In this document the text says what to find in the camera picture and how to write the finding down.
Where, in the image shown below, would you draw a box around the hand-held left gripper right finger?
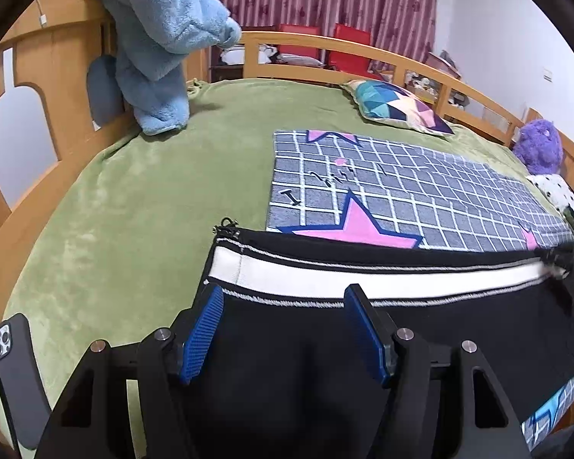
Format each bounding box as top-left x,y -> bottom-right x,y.
343,283 -> 532,459

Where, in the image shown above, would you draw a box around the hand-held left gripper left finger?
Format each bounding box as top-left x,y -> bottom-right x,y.
33,283 -> 225,459

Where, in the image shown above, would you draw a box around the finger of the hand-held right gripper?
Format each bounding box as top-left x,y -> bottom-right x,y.
535,243 -> 574,279

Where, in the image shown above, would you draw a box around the black pants with white waistband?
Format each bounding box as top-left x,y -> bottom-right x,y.
124,227 -> 574,459

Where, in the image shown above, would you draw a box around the white polka dot pillow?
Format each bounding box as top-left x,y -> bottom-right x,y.
526,172 -> 574,223

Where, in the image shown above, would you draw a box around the purple plush toy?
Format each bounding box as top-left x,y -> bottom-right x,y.
513,119 -> 564,175

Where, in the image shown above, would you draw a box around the green fleece blanket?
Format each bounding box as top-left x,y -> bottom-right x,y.
0,78 -> 574,459

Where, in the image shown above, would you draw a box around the grey grid sheet pink stars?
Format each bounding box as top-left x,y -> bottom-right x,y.
266,129 -> 574,451

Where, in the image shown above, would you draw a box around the smartphone in dark case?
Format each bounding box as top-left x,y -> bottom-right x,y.
0,313 -> 53,450

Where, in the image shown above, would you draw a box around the geometric patterned pillow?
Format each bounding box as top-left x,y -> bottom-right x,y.
341,80 -> 455,140

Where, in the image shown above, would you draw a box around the red chair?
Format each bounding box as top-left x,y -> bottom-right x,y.
278,23 -> 322,65
328,24 -> 386,80

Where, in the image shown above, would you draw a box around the light blue fleece garment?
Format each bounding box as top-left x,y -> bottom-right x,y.
69,0 -> 242,135

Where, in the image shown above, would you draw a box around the wooden bed frame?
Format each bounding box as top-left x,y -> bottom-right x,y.
0,0 -> 574,393

